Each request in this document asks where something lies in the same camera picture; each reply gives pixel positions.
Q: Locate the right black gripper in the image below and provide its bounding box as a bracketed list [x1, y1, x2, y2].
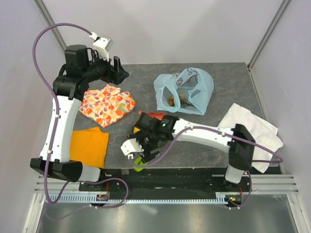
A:
[127, 131, 161, 164]

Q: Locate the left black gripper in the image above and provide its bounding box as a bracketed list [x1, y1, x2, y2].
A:
[82, 50, 129, 85]

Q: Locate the fake watermelon slice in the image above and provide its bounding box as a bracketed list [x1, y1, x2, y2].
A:
[138, 111, 166, 120]

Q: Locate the fake green kiwi slice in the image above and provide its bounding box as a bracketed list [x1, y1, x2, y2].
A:
[133, 157, 148, 172]

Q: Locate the light blue plastic bag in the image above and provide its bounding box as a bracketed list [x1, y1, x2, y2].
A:
[154, 67, 214, 115]

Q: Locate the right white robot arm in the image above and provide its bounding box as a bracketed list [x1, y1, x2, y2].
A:
[133, 113, 255, 191]

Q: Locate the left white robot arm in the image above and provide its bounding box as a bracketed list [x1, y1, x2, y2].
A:
[30, 45, 129, 191]

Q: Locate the fake brown grape bunch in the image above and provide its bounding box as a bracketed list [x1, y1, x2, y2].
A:
[168, 94, 194, 107]

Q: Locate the blue ceramic plate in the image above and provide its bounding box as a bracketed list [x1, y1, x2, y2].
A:
[132, 124, 140, 133]

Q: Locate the floral orange cloth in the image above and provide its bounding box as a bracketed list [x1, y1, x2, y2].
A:
[79, 84, 136, 128]

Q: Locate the white towel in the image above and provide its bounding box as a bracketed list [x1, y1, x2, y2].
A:
[217, 102, 284, 174]

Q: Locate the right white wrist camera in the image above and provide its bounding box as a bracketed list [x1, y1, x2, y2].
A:
[121, 138, 144, 160]

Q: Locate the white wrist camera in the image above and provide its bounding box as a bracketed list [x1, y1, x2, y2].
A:
[89, 32, 113, 61]
[121, 138, 144, 160]

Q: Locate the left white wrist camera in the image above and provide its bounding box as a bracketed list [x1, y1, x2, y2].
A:
[89, 32, 113, 61]

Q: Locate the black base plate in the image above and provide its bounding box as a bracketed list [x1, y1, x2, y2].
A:
[78, 167, 252, 194]

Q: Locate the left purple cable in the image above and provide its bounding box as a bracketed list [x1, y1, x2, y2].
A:
[32, 22, 129, 221]

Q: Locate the purple cable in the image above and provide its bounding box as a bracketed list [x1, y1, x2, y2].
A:
[133, 126, 284, 211]
[32, 22, 129, 221]

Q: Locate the light blue cable duct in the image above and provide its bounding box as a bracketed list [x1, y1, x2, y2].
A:
[58, 193, 242, 204]

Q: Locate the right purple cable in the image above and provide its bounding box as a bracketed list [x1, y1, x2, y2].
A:
[133, 126, 284, 211]

